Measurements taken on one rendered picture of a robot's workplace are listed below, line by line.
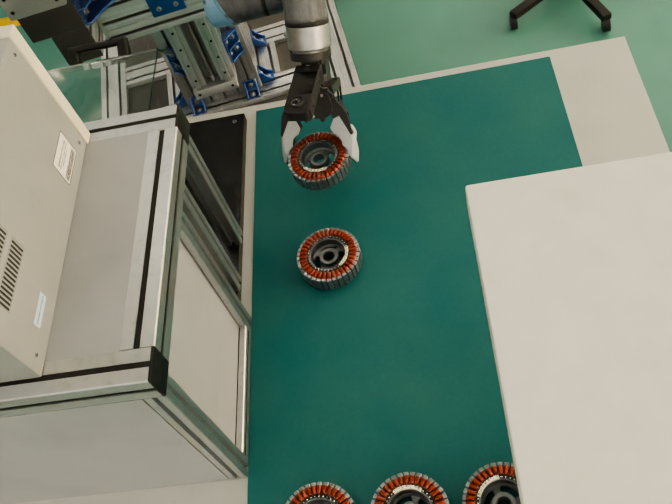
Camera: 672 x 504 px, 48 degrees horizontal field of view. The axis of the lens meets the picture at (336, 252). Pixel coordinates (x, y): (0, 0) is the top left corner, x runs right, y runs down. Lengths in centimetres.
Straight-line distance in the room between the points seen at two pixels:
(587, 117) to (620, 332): 82
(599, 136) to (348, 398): 66
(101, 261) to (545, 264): 56
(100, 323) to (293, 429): 39
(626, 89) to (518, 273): 85
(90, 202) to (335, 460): 52
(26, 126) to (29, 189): 8
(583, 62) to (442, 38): 127
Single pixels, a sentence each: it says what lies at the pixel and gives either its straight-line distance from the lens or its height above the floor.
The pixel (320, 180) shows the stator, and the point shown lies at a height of 84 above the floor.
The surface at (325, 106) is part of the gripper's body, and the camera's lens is 132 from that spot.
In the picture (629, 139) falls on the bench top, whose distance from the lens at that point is 146.
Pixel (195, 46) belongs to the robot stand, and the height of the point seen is 50.
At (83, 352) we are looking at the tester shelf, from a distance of 95.
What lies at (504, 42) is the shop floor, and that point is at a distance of 277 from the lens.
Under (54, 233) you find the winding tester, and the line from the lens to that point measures 103.
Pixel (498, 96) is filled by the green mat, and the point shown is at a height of 75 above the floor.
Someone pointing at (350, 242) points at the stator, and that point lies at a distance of 130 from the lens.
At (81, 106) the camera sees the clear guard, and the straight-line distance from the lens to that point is 131.
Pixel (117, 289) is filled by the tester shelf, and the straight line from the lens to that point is 97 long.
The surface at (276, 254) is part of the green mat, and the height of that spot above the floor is 75.
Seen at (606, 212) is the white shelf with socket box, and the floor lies 121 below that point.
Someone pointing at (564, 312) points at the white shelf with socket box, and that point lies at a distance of 72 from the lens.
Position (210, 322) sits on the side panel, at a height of 91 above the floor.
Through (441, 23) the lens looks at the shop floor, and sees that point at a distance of 287.
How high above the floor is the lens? 184
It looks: 54 degrees down
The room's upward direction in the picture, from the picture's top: 21 degrees counter-clockwise
